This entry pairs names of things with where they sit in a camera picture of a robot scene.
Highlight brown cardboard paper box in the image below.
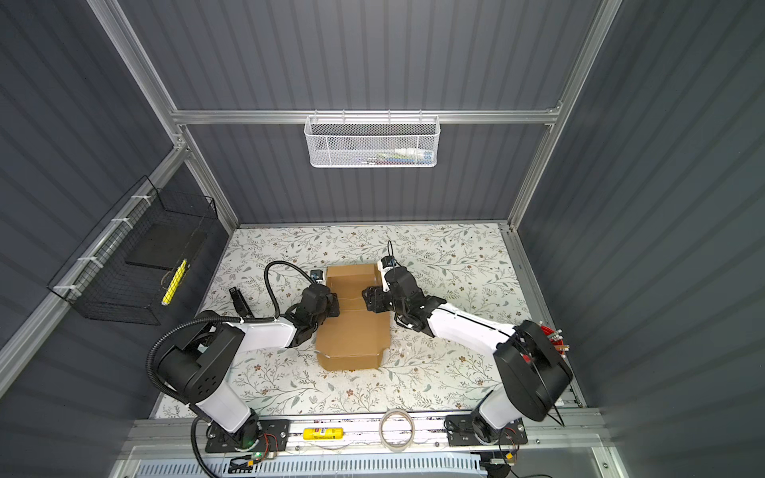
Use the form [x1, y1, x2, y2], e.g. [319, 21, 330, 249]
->
[315, 264, 392, 372]

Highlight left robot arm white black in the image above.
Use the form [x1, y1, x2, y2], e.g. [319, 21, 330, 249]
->
[145, 284, 340, 434]

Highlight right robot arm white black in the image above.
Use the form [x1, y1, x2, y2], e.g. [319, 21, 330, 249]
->
[362, 256, 573, 442]

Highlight black marker on table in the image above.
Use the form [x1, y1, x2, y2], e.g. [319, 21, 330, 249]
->
[229, 287, 252, 319]

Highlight clear tape roll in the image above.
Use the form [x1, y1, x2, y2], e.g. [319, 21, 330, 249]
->
[378, 408, 416, 453]

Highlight yellow ruler in basket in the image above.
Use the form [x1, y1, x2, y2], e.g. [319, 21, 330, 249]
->
[161, 259, 188, 307]

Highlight red pencil cup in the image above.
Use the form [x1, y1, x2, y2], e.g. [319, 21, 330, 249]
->
[539, 324, 570, 359]

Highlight items in white basket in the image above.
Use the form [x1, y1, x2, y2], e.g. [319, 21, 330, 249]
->
[355, 147, 436, 167]

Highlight black flat pad in basket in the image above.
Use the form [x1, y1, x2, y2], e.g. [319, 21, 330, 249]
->
[126, 224, 207, 271]

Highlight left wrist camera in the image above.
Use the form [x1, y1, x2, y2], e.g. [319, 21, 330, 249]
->
[310, 269, 326, 284]

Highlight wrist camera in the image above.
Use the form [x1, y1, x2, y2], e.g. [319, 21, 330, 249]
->
[378, 255, 398, 282]
[310, 269, 326, 284]

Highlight black corrugated cable hose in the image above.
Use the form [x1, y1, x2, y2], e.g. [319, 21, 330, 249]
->
[145, 260, 315, 478]

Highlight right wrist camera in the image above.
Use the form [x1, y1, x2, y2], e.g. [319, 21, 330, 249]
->
[378, 255, 398, 282]

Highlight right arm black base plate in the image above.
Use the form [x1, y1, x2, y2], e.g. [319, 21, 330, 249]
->
[443, 413, 528, 447]

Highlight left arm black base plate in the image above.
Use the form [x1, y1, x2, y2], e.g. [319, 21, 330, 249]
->
[204, 419, 291, 454]

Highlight white wire mesh basket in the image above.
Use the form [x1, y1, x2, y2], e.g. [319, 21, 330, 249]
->
[304, 115, 441, 168]

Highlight black wire mesh basket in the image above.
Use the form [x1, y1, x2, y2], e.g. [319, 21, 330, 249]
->
[48, 176, 218, 326]

